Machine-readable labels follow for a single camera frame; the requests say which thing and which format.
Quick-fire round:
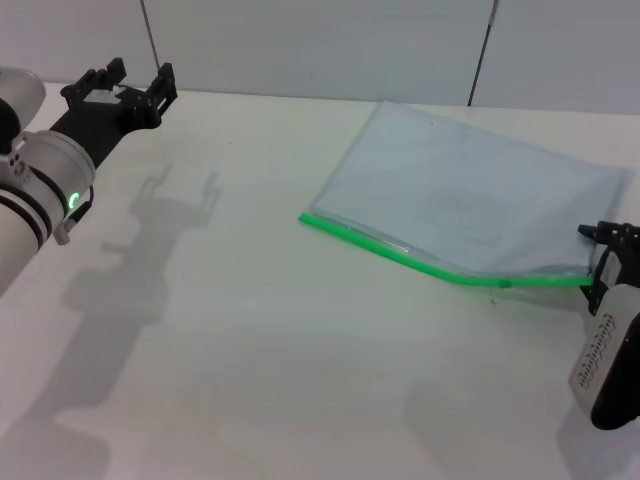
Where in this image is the clear document bag green zip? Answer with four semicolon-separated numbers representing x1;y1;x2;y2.
298;100;636;291

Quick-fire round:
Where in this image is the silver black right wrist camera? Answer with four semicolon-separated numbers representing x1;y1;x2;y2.
569;283;640;431

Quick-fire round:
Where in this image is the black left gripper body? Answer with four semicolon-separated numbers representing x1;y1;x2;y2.
48;85;164;172

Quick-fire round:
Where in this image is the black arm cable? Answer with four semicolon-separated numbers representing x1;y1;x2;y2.
63;184;97;227

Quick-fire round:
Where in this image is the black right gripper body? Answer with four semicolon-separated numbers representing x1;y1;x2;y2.
587;220;640;317

